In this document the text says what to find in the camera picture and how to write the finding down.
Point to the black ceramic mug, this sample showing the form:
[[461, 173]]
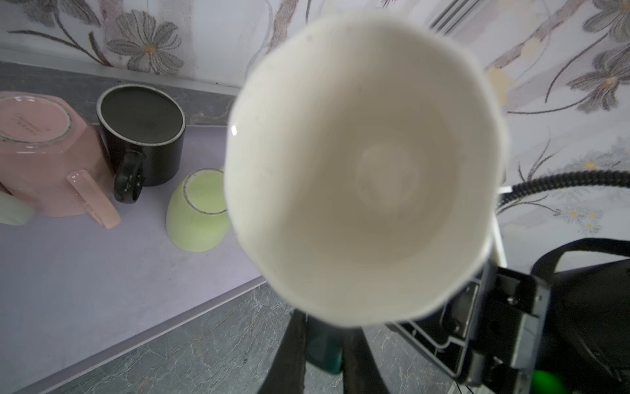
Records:
[[143, 130]]

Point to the light green ceramic mug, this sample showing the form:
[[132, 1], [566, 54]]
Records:
[[197, 219]]

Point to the lilac plastic tray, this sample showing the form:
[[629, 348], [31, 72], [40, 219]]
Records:
[[75, 295]]

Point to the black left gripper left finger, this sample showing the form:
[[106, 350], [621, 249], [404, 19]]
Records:
[[287, 372]]

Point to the dark green ceramic mug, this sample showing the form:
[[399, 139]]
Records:
[[363, 162]]

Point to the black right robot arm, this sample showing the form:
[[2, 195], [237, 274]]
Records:
[[561, 328]]

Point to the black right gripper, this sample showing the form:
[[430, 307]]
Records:
[[488, 334]]

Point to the white ceramic mug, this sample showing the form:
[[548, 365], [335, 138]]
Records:
[[13, 212]]

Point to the pink ceramic mug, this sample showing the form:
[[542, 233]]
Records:
[[53, 160]]

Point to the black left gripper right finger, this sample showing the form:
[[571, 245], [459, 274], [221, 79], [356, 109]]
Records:
[[360, 371]]

